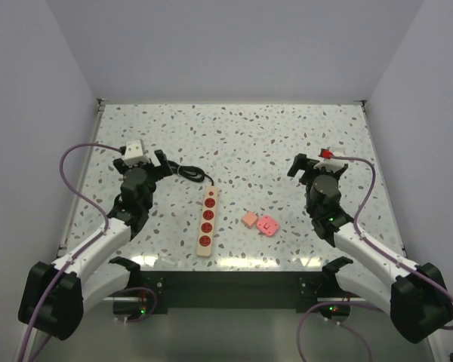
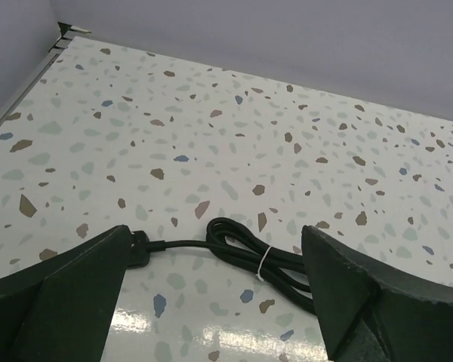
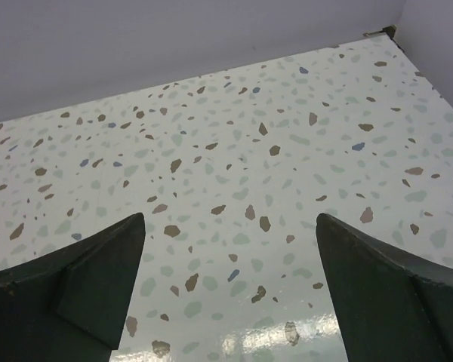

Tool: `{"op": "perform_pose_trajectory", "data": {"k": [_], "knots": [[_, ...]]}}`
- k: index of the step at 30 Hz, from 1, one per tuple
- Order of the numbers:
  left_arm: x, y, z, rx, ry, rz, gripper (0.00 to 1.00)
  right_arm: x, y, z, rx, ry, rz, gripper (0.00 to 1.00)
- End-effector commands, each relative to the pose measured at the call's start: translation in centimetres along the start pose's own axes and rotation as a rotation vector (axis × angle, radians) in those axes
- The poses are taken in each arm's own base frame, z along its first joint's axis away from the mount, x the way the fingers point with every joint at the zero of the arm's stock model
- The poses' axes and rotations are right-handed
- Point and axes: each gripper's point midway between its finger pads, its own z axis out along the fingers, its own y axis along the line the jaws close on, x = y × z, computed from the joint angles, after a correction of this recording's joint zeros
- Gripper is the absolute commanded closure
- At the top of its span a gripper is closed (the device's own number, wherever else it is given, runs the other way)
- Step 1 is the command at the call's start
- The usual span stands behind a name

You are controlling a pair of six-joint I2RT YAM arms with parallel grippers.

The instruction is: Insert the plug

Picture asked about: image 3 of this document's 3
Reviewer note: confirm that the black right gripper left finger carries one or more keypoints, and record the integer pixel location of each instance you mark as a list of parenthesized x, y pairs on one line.
[(71, 304)]

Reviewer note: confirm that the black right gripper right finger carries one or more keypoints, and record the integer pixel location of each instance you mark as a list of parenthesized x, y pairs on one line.
[(390, 305)]

